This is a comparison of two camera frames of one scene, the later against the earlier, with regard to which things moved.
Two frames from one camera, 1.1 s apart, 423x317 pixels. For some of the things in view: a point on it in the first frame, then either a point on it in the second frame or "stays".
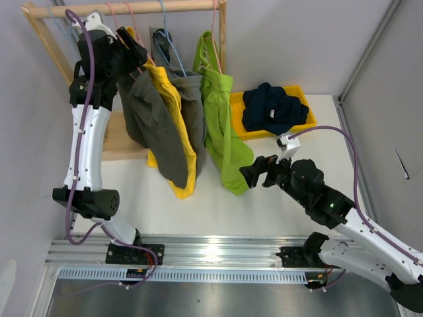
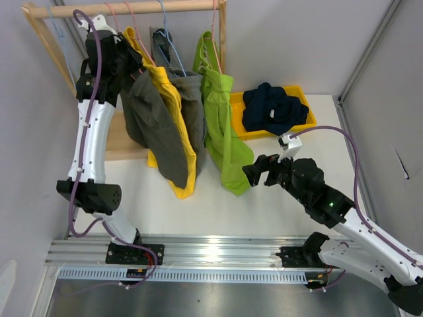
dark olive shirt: x=150 y=122 stays
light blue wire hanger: x=63 y=30 -> x=64 y=45
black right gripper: x=262 y=165 stays
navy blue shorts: x=271 y=109 stays
